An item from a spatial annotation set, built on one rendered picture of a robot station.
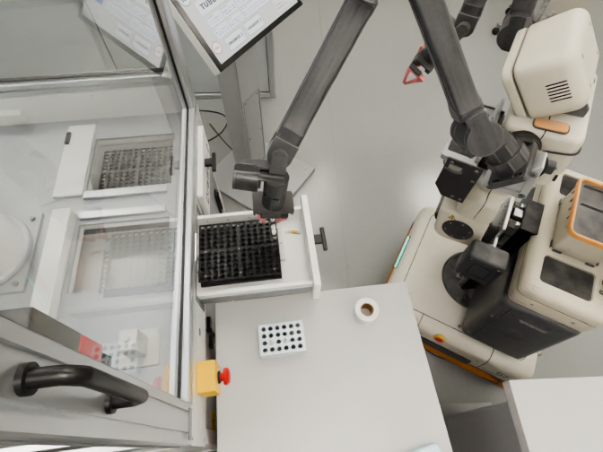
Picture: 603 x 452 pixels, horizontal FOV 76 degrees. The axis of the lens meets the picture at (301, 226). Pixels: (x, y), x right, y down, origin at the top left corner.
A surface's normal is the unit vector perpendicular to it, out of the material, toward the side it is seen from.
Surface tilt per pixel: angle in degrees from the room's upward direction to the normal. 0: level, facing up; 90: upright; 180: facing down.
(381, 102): 0
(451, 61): 59
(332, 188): 0
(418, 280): 0
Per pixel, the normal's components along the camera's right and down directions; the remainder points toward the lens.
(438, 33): -0.04, 0.48
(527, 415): 0.02, -0.51
